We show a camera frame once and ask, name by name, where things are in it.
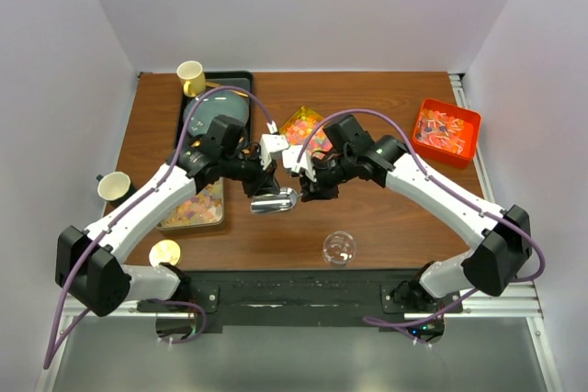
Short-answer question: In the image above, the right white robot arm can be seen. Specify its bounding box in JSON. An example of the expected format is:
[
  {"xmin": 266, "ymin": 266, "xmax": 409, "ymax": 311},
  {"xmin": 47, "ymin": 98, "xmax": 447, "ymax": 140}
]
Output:
[{"xmin": 292, "ymin": 113, "xmax": 533, "ymax": 312}]

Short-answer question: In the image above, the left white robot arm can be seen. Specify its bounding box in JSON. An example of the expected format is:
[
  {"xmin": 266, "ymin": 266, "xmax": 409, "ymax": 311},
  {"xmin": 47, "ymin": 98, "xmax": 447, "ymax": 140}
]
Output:
[{"xmin": 56, "ymin": 116, "xmax": 288, "ymax": 317}]

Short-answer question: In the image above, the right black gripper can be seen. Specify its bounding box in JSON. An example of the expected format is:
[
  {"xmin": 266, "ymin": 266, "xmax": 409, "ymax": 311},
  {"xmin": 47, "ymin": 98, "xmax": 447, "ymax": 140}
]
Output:
[{"xmin": 300, "ymin": 150, "xmax": 357, "ymax": 201}]

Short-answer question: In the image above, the orange box of lollipops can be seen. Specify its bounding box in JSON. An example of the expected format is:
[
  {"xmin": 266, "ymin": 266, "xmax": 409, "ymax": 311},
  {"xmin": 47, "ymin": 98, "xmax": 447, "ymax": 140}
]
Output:
[{"xmin": 412, "ymin": 98, "xmax": 481, "ymax": 169}]

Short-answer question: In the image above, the gold tin of gummy candies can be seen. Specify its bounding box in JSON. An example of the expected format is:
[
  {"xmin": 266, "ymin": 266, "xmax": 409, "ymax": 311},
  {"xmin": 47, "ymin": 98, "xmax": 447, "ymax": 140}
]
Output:
[{"xmin": 279, "ymin": 106, "xmax": 332, "ymax": 157}]

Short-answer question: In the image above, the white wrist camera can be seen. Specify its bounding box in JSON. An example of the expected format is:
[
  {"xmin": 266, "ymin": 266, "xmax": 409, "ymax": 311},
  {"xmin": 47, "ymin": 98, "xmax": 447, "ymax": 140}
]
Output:
[
  {"xmin": 281, "ymin": 145, "xmax": 316, "ymax": 182},
  {"xmin": 259, "ymin": 120, "xmax": 289, "ymax": 170}
]

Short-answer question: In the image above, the metal candy scoop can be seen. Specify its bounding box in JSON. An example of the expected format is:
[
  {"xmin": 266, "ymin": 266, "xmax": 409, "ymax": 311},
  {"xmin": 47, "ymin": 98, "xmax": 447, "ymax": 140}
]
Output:
[{"xmin": 250, "ymin": 187, "xmax": 300, "ymax": 215}]

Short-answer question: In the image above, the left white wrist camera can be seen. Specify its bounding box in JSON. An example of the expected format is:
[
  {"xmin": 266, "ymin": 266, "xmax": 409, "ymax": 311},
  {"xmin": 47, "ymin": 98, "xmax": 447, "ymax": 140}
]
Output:
[{"xmin": 259, "ymin": 120, "xmax": 289, "ymax": 170}]

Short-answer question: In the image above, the silver tin of popsicle candies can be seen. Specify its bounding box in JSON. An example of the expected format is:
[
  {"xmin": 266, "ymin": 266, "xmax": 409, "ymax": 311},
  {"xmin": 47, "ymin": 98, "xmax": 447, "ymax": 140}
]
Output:
[{"xmin": 156, "ymin": 178, "xmax": 225, "ymax": 231}]

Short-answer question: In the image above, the blue-grey plate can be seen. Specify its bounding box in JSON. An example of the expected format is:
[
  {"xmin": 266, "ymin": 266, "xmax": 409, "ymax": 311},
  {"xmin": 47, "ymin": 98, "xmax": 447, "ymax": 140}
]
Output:
[{"xmin": 183, "ymin": 90, "xmax": 249, "ymax": 137}]

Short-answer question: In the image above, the black serving tray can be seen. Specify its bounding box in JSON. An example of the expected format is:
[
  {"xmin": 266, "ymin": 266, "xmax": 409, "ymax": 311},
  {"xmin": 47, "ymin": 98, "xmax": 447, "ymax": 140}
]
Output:
[{"xmin": 186, "ymin": 71, "xmax": 254, "ymax": 145}]

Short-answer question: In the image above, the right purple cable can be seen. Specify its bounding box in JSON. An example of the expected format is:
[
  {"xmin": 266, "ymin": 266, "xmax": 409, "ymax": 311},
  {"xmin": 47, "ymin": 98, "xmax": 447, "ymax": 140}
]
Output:
[{"xmin": 296, "ymin": 108, "xmax": 547, "ymax": 342}]

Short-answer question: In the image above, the dark green paper cup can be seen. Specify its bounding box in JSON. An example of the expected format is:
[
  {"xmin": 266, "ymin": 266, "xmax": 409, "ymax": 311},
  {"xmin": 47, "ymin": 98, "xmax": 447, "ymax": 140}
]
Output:
[{"xmin": 96, "ymin": 172, "xmax": 136, "ymax": 208}]

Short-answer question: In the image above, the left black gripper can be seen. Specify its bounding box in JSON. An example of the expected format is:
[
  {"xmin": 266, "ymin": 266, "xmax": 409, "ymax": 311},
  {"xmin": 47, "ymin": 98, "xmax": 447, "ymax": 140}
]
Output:
[{"xmin": 221, "ymin": 145, "xmax": 280, "ymax": 198}]

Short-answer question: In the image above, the clear plastic jar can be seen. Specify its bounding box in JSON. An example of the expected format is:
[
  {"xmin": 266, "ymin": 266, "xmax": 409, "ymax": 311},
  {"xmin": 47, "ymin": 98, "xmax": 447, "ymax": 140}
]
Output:
[{"xmin": 322, "ymin": 230, "xmax": 356, "ymax": 268}]

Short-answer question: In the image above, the yellow mug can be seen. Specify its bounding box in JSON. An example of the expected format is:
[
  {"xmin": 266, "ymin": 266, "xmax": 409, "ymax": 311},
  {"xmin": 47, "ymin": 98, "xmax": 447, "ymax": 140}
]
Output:
[{"xmin": 176, "ymin": 61, "xmax": 206, "ymax": 97}]

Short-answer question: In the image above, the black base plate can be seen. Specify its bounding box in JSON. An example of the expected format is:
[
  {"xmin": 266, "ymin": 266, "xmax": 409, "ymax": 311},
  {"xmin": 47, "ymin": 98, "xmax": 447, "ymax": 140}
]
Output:
[{"xmin": 136, "ymin": 268, "xmax": 464, "ymax": 334}]

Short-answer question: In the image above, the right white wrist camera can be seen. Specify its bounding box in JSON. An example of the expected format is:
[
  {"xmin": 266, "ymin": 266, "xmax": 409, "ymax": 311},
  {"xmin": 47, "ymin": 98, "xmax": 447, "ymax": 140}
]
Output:
[{"xmin": 281, "ymin": 145, "xmax": 316, "ymax": 182}]

